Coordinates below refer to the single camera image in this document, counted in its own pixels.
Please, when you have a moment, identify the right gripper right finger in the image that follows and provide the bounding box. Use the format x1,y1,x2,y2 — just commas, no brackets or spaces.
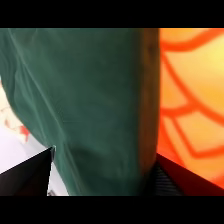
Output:
150,153,224,197

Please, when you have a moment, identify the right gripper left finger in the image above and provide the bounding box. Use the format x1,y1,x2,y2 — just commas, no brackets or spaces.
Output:
0,145,56,197

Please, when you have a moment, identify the green T-shirt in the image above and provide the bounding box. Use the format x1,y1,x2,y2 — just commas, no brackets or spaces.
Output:
0,27,161,197

